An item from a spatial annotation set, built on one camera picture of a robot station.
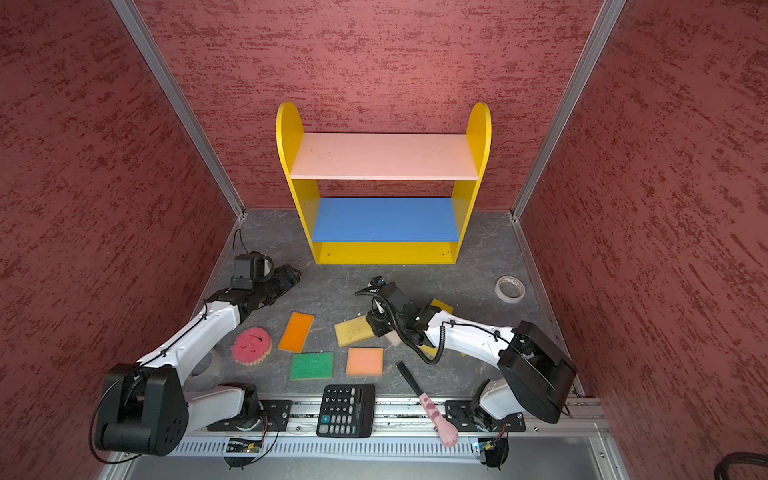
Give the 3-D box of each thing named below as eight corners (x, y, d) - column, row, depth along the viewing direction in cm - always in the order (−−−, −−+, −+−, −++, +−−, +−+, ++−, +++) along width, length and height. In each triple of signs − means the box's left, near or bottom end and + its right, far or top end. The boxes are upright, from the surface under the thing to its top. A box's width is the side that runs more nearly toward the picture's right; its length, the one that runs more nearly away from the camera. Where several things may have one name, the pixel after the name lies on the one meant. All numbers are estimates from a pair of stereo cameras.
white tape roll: (498, 302, 98) (500, 299, 96) (492, 278, 104) (494, 275, 102) (526, 302, 98) (528, 299, 96) (518, 279, 104) (521, 275, 102)
